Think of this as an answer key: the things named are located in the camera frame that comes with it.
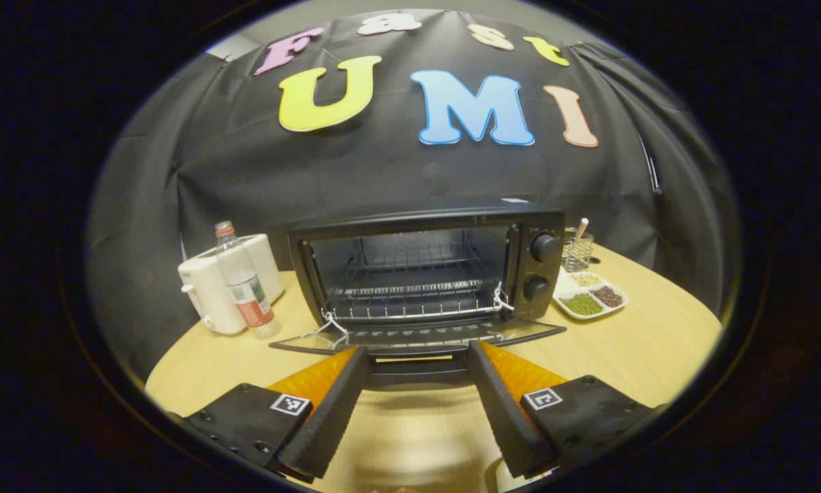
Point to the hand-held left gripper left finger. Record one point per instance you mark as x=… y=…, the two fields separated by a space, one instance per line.
x=335 y=418

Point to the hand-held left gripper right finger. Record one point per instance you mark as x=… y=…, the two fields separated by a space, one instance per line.
x=502 y=418

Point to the cream food tray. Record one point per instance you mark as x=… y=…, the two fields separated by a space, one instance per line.
x=506 y=479

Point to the black electric oven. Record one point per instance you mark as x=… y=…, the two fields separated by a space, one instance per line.
x=424 y=219

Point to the clear plastic water bottle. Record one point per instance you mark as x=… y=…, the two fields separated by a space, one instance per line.
x=249 y=301

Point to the white divided bean tray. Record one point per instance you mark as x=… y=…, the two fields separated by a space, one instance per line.
x=567 y=284

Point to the white toaster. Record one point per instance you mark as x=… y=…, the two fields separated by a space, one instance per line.
x=208 y=301

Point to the pink white-tipped stick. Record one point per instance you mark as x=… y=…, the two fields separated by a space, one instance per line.
x=580 y=228

